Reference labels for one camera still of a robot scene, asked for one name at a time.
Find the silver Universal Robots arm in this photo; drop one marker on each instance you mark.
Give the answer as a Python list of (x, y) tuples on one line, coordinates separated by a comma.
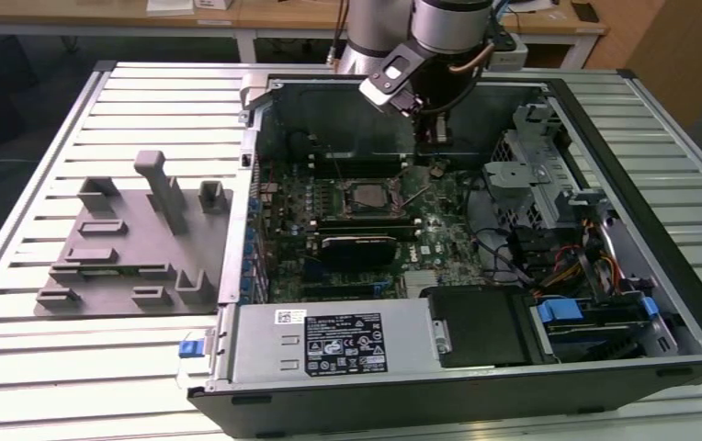
[(375, 27)]

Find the CPU socket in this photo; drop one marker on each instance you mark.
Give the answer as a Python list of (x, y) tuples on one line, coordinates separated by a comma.
[(366, 212)]

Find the silver metal drive cage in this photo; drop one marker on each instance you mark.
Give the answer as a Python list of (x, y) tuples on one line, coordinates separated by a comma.
[(531, 154)]

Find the black RAM slot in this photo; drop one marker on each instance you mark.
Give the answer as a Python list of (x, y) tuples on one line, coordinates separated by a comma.
[(356, 171), (366, 231), (366, 226), (356, 161), (366, 236), (366, 221)]

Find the green motherboard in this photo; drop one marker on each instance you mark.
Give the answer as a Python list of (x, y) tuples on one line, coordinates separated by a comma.
[(448, 216)]

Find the black phone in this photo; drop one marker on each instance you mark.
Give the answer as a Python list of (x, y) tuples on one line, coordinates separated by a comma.
[(584, 11)]

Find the black graphics card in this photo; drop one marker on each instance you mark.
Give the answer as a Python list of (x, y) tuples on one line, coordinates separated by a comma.
[(356, 255)]

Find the wooden cabinet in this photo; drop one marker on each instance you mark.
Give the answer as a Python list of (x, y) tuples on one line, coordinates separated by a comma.
[(682, 55)]

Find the silver chipset heatsink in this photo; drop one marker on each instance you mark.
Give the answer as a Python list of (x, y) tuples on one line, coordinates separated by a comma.
[(420, 282)]

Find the small white box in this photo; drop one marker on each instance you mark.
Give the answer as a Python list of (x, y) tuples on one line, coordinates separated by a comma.
[(212, 3)]

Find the white paper sheet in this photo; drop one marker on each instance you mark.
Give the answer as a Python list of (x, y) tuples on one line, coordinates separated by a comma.
[(170, 5)]

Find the blue disk carrier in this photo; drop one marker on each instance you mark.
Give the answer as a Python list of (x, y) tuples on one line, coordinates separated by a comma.
[(556, 312)]

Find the blue plastic tab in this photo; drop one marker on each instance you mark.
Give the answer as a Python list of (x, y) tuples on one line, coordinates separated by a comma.
[(650, 307)]

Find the grey parts rack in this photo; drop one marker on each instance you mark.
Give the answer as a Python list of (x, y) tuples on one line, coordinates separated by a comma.
[(142, 257)]

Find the wooden desk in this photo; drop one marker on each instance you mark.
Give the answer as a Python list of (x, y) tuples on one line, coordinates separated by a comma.
[(80, 20)]

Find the silver power supply unit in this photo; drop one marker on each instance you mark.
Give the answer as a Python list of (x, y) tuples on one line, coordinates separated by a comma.
[(252, 340)]

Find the green RAM stick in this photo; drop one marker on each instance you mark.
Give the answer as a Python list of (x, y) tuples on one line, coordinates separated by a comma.
[(108, 273)]

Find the black PC case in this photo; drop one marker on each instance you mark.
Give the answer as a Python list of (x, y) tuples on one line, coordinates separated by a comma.
[(448, 404)]

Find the blue case latch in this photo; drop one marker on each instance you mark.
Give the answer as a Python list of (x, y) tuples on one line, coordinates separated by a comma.
[(190, 348)]

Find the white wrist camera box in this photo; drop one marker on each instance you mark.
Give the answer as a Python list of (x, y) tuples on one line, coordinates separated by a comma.
[(387, 78)]

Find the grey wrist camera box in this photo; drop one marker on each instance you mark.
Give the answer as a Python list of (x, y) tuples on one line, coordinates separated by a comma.
[(507, 53)]

